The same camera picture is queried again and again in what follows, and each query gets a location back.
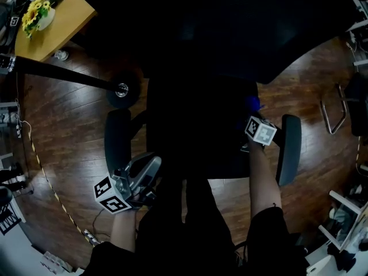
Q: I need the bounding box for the person's right forearm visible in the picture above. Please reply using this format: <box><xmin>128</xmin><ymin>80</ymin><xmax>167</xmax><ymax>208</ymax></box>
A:
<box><xmin>247</xmin><ymin>138</ymin><xmax>284</xmax><ymax>221</ymax></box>

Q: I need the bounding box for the person's left forearm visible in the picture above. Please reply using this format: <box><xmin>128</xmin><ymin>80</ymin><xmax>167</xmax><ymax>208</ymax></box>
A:
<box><xmin>110</xmin><ymin>208</ymin><xmax>137</xmax><ymax>252</ymax></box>

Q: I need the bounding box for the black cloth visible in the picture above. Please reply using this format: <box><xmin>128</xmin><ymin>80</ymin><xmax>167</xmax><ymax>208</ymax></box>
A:
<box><xmin>327</xmin><ymin>243</ymin><xmax>357</xmax><ymax>273</ymax></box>

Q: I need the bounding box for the black floor equipment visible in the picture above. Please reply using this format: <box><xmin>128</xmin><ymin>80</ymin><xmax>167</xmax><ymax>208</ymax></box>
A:
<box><xmin>0</xmin><ymin>161</ymin><xmax>32</xmax><ymax>209</ymax></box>

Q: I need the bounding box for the white table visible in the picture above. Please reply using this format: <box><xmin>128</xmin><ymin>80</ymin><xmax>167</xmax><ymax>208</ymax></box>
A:
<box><xmin>304</xmin><ymin>240</ymin><xmax>368</xmax><ymax>276</ymax></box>

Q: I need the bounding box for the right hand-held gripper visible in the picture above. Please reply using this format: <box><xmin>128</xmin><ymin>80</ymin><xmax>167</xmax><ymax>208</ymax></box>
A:
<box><xmin>240</xmin><ymin>112</ymin><xmax>278</xmax><ymax>154</ymax></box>

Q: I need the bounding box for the white shelf frame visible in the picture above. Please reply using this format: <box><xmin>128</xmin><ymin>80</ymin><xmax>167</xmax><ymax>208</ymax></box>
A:
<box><xmin>317</xmin><ymin>190</ymin><xmax>368</xmax><ymax>252</ymax></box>

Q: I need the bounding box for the black wire rack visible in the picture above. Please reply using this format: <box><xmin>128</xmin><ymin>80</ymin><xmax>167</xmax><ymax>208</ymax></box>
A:
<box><xmin>0</xmin><ymin>205</ymin><xmax>22</xmax><ymax>235</ymax></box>

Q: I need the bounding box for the black coat stand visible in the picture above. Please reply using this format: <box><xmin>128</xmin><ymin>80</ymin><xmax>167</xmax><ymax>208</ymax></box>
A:
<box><xmin>0</xmin><ymin>55</ymin><xmax>141</xmax><ymax>110</ymax></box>

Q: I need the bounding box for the black chair with chrome frame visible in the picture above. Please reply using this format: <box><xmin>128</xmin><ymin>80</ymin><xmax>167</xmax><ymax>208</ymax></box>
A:
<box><xmin>320</xmin><ymin>73</ymin><xmax>368</xmax><ymax>137</ymax></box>

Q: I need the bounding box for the yellow black striped floor tape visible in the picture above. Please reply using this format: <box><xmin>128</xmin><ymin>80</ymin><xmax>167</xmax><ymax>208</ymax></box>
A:
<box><xmin>28</xmin><ymin>135</ymin><xmax>100</xmax><ymax>247</ymax></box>

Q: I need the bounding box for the round wooden table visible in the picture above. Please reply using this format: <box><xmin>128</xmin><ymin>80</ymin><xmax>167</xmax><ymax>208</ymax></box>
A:
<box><xmin>14</xmin><ymin>0</ymin><xmax>98</xmax><ymax>63</ymax></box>

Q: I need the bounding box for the black office chair seat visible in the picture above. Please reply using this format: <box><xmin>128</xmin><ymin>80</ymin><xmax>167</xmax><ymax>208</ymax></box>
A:
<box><xmin>145</xmin><ymin>78</ymin><xmax>259</xmax><ymax>180</ymax></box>

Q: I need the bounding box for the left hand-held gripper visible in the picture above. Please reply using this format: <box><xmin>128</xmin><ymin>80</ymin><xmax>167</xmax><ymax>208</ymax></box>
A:
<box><xmin>94</xmin><ymin>151</ymin><xmax>163</xmax><ymax>214</ymax></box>

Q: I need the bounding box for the white desk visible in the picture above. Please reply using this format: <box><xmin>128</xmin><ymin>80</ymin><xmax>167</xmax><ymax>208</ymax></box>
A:
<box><xmin>346</xmin><ymin>0</ymin><xmax>368</xmax><ymax>67</ymax></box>

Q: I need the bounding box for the black chair armrest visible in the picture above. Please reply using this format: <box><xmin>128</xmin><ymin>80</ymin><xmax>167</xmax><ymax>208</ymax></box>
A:
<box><xmin>103</xmin><ymin>109</ymin><xmax>133</xmax><ymax>181</ymax></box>
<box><xmin>275</xmin><ymin>114</ymin><xmax>302</xmax><ymax>187</ymax></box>

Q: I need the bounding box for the blue cloth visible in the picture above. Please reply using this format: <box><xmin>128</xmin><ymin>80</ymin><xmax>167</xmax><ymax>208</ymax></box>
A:
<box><xmin>235</xmin><ymin>95</ymin><xmax>267</xmax><ymax>131</ymax></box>

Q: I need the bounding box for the black floor cable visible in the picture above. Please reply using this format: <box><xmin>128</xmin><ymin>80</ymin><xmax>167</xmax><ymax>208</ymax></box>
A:
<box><xmin>91</xmin><ymin>208</ymin><xmax>112</xmax><ymax>237</ymax></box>

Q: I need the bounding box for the grey equipment on stand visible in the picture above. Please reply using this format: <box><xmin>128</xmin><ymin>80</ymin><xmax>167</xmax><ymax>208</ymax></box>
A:
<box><xmin>0</xmin><ymin>3</ymin><xmax>22</xmax><ymax>47</ymax></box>

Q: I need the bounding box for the person's black clothing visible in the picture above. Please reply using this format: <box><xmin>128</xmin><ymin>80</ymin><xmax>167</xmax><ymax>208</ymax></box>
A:
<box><xmin>83</xmin><ymin>178</ymin><xmax>310</xmax><ymax>276</ymax></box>

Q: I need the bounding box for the sunflower bouquet in white pot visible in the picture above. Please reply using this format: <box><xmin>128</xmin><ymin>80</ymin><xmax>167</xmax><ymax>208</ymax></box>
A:
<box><xmin>21</xmin><ymin>0</ymin><xmax>56</xmax><ymax>39</ymax></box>

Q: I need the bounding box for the small white floor object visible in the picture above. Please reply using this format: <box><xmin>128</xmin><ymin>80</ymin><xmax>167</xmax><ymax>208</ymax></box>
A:
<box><xmin>53</xmin><ymin>49</ymin><xmax>70</xmax><ymax>62</ymax></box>

